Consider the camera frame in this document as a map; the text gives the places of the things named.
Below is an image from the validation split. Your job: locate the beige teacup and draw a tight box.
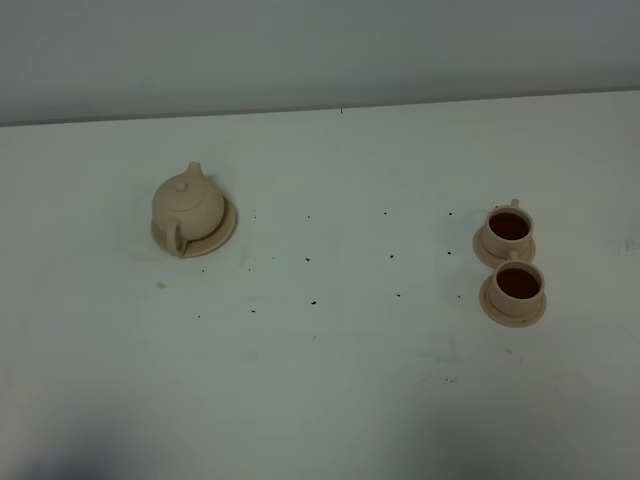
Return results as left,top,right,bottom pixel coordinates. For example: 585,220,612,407
483,199,534,242
492,252,545,299

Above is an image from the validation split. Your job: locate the far beige teacup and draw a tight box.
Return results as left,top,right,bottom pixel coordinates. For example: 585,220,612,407
483,199,534,242

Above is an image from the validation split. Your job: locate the beige cup saucer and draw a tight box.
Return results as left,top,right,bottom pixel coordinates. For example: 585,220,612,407
479,277,547,328
472,227,536,269

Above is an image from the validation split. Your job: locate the beige teapot saucer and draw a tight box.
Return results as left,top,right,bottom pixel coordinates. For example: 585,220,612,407
150,197,238,258

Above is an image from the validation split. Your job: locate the beige teapot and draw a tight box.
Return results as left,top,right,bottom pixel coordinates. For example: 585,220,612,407
152,162,224,252

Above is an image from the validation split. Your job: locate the near beige teacup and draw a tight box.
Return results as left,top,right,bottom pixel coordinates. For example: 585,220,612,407
492,252,545,299

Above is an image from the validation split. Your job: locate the near beige cup saucer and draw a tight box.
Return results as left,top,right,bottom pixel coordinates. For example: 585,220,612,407
479,277,547,328

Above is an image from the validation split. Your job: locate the far beige cup saucer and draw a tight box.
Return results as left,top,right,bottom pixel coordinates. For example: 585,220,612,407
472,227,536,269

